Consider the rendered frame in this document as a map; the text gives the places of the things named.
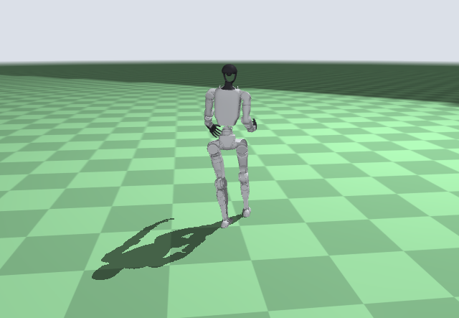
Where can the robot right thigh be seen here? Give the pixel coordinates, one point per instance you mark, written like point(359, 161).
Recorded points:
point(242, 155)

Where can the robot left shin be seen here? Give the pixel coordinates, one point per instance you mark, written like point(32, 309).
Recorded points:
point(222, 198)

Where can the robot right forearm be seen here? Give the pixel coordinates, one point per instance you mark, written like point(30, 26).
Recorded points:
point(250, 127)

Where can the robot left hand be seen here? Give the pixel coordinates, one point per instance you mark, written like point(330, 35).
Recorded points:
point(214, 128)

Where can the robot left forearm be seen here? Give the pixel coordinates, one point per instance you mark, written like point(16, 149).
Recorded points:
point(208, 120)

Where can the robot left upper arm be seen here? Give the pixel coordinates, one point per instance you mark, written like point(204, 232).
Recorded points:
point(209, 102)

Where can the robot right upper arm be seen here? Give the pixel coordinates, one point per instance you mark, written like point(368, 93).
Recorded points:
point(246, 106)

